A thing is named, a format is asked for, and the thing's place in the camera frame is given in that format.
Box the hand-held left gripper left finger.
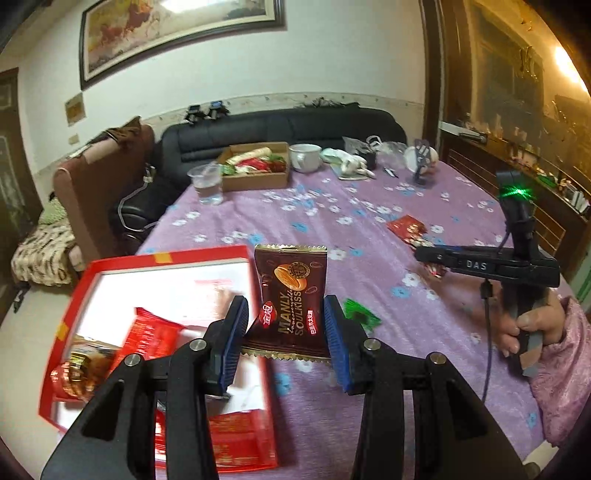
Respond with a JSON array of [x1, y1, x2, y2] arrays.
[[39, 295, 250, 480]]

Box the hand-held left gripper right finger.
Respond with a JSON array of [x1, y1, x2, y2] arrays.
[[323, 294, 529, 480]]

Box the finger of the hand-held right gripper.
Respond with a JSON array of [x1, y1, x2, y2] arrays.
[[414, 247, 458, 274]]

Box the red cardboard box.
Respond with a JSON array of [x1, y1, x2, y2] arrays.
[[39, 244, 280, 474]]

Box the person's right forearm pink sleeve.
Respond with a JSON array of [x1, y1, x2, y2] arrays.
[[529, 298, 591, 446]]

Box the assorted snacks in cardboard box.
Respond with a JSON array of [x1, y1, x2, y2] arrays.
[[221, 147, 289, 176]]

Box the person's right hand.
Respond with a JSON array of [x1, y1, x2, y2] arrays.
[[495, 295, 568, 358]]

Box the green snack packet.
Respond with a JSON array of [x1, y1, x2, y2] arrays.
[[344, 299, 382, 330]]

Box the red snack packet gold print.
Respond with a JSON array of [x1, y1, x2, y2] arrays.
[[387, 215, 428, 243]]

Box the purple floral tablecloth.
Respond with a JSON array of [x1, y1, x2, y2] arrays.
[[134, 150, 555, 480]]

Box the red snack packet white print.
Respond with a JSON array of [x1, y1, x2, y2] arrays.
[[121, 307, 185, 363]]

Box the wooden cabinet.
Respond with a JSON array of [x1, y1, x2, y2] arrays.
[[438, 124, 591, 287]]

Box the white round container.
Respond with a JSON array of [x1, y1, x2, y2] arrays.
[[405, 145, 437, 168]]

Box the gold brown snack packet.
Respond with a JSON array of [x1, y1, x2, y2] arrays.
[[50, 348, 118, 402]]

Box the clear plastic cup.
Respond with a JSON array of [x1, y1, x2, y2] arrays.
[[187, 161, 225, 206]]

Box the brown cardboard box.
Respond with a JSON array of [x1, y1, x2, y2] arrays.
[[216, 141, 291, 192]]

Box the white mug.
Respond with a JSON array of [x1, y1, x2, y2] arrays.
[[288, 143, 322, 174]]

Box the brown armchair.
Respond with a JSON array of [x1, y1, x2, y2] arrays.
[[52, 117, 158, 278]]

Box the black leather sofa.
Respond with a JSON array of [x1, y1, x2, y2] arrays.
[[108, 108, 407, 243]]

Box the patterned blanket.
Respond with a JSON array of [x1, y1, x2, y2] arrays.
[[10, 222, 81, 287]]

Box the green cushion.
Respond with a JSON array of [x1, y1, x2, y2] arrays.
[[37, 198, 70, 227]]

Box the brown cloth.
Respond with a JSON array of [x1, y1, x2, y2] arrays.
[[104, 116, 144, 146]]

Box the dark wooden door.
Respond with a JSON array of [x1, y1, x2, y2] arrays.
[[0, 67, 42, 296]]

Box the framed painting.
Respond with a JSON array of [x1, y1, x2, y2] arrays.
[[78, 0, 288, 90]]

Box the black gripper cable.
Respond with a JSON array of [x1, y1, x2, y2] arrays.
[[478, 226, 513, 407]]

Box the small yellow wall plaque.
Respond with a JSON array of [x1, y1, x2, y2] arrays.
[[65, 92, 85, 126]]

